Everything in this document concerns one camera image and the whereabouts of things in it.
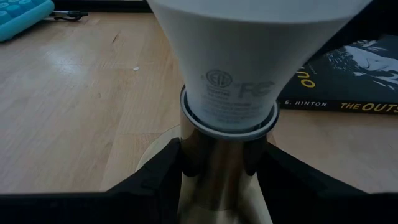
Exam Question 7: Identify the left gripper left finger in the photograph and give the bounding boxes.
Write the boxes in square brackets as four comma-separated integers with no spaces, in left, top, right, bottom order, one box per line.
[0,138,183,224]

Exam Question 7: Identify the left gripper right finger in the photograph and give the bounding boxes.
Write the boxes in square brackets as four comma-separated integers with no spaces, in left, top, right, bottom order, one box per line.
[256,144,398,224]

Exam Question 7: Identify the brass lamp base with socket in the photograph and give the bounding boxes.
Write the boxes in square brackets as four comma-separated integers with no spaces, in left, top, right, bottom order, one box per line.
[135,85,280,224]

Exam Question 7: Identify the white lightbulb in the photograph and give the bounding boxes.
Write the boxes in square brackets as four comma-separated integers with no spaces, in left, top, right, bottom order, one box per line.
[146,0,374,132]

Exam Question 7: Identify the black Outsiders paperback book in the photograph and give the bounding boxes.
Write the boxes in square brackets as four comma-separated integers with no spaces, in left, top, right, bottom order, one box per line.
[276,30,398,115]

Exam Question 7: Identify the teal tray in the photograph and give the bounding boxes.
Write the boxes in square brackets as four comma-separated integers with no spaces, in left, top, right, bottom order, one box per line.
[0,0,55,43]

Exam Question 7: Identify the small black bracket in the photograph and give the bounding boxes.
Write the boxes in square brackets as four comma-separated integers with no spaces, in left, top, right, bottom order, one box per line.
[48,10,90,22]

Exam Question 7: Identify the black aluminium table frame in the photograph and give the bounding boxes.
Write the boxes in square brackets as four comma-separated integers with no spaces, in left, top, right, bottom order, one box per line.
[51,0,153,13]

